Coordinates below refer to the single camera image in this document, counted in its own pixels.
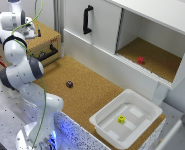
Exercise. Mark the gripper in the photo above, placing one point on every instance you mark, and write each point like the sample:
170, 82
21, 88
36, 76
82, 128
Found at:
30, 30

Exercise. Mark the white sliding door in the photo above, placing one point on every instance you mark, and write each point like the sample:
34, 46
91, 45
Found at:
105, 23

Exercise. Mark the white plastic box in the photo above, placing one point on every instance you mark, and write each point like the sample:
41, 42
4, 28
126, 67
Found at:
108, 125

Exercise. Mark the purple block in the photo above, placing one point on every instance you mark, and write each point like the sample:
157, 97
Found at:
69, 84

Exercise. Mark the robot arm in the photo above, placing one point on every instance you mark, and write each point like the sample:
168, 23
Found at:
21, 74

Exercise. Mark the yellow block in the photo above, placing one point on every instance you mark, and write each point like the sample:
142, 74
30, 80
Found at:
121, 119

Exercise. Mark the white cabinet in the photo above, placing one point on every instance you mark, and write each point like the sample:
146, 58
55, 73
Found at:
102, 56

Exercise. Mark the wooden drawer box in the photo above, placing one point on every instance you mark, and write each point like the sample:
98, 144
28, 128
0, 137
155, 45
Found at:
48, 36

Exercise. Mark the pink block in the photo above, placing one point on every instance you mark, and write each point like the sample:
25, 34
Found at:
140, 60

